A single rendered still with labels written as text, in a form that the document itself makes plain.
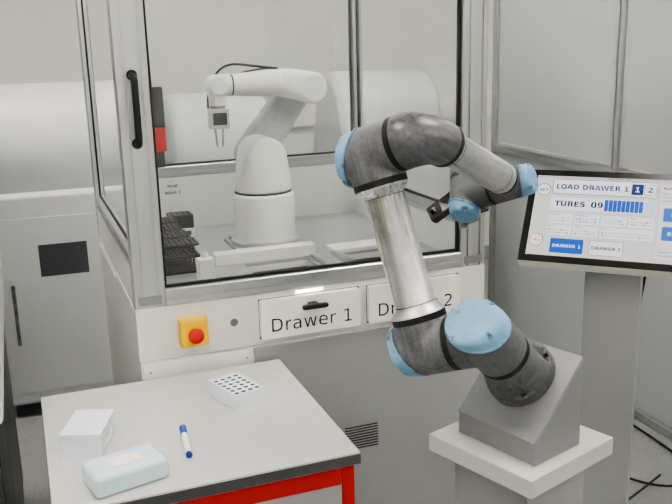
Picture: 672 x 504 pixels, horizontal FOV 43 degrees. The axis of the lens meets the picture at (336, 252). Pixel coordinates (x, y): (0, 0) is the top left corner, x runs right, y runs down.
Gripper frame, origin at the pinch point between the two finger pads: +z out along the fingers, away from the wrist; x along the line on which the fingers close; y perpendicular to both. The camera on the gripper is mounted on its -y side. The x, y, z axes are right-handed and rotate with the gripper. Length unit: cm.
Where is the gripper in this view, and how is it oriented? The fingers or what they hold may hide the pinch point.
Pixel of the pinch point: (459, 224)
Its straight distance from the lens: 240.0
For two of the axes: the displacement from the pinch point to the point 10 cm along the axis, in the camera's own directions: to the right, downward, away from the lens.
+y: 9.5, -3.2, 0.1
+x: -2.8, -8.3, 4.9
